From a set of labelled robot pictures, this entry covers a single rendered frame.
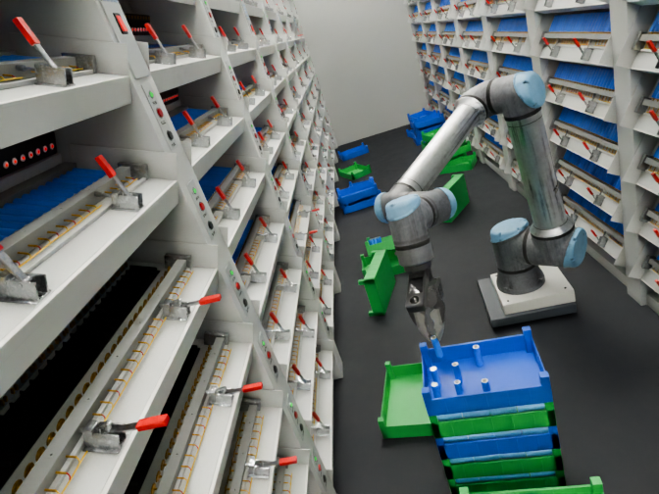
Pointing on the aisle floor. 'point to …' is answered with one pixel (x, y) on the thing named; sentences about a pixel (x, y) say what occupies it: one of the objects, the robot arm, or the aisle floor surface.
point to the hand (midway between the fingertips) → (432, 337)
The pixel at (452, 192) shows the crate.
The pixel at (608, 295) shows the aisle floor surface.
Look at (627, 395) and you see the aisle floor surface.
